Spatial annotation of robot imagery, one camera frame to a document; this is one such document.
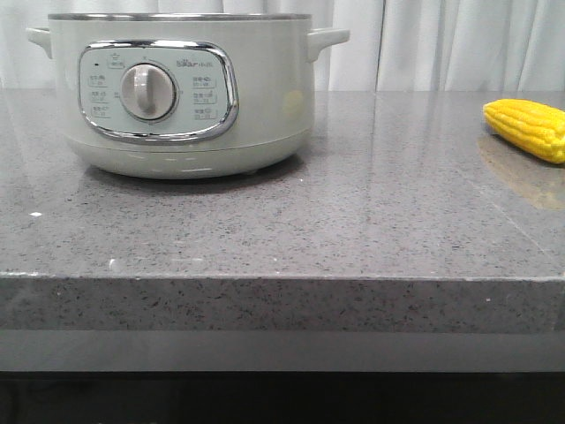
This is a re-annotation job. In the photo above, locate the pale green electric pot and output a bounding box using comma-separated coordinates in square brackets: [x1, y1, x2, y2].
[26, 13, 350, 179]

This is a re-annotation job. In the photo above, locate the yellow corn cob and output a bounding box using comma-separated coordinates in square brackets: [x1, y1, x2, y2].
[482, 99, 564, 164]

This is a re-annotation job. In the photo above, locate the white curtain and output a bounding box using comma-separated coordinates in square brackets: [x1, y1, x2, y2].
[1, 1, 564, 92]

